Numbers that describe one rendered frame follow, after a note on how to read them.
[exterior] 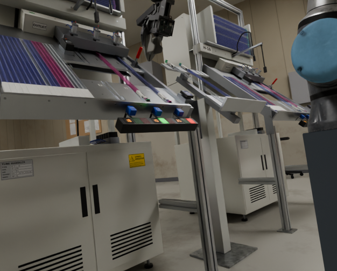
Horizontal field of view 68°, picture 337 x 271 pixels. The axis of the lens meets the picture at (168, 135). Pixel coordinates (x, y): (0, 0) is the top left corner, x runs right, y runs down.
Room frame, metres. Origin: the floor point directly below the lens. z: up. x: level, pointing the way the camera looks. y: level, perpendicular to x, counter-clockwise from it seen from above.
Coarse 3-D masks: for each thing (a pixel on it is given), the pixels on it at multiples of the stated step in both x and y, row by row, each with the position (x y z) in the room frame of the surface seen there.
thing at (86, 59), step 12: (0, 24) 1.04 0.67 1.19; (12, 36) 0.97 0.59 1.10; (24, 36) 1.03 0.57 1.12; (36, 36) 1.08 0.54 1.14; (72, 60) 1.00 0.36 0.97; (84, 60) 1.05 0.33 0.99; (96, 60) 1.11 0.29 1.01; (108, 60) 1.18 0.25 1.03; (108, 72) 1.17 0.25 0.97; (120, 72) 1.23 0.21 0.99
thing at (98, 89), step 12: (0, 84) 0.65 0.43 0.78; (84, 84) 0.84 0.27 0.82; (96, 84) 0.88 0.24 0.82; (108, 84) 0.93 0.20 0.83; (120, 84) 0.97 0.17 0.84; (96, 96) 0.80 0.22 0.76; (108, 96) 0.84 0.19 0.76; (120, 96) 0.87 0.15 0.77; (132, 96) 0.92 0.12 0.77; (156, 96) 1.01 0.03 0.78; (168, 96) 1.07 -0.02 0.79
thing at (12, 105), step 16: (0, 96) 0.58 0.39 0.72; (16, 96) 0.60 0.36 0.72; (32, 96) 0.62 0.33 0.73; (48, 96) 0.65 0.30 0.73; (64, 96) 0.68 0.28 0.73; (0, 112) 0.60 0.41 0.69; (16, 112) 0.62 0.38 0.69; (32, 112) 0.65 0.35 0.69; (48, 112) 0.67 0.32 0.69; (64, 112) 0.70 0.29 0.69; (80, 112) 0.73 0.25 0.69; (96, 112) 0.76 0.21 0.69; (112, 112) 0.80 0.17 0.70; (144, 112) 0.88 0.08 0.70
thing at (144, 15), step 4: (152, 4) 0.82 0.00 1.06; (152, 8) 0.82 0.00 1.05; (144, 12) 0.86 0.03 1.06; (148, 12) 0.84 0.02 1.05; (152, 12) 0.83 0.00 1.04; (140, 16) 0.88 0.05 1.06; (144, 16) 0.86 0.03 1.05; (136, 20) 0.90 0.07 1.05; (140, 20) 0.88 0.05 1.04; (144, 20) 0.87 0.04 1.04; (140, 24) 0.90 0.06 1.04
